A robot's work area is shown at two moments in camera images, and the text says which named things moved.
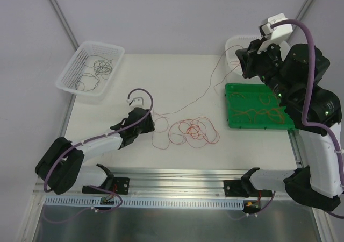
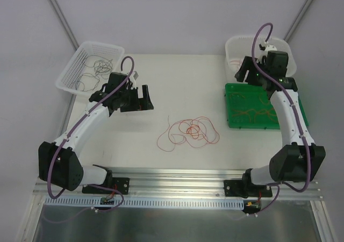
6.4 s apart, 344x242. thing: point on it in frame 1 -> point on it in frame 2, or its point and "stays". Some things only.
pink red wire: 190,103 -> 235,64
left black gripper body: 145,119 -> 135,99
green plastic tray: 256,105 stays
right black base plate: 243,188 stays
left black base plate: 120,185 stays
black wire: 87,82 stays
